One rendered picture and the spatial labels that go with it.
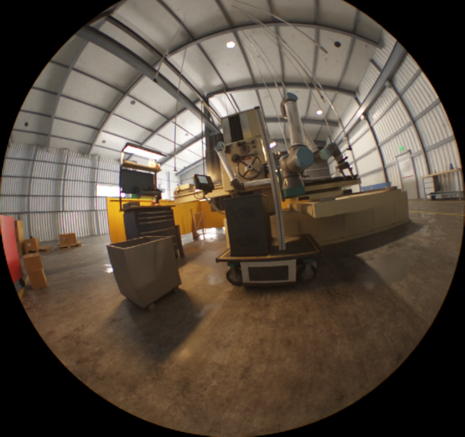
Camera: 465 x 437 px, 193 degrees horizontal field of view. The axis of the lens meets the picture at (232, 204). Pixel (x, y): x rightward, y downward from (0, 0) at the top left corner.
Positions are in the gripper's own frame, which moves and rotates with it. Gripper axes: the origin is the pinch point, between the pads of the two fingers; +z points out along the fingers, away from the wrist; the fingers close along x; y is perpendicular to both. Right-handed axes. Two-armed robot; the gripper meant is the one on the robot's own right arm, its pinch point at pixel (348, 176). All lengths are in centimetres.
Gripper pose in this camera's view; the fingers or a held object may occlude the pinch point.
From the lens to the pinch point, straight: 139.8
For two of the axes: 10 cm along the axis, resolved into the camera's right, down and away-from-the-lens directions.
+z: 5.3, 8.5, -0.1
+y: -8.3, 5.2, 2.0
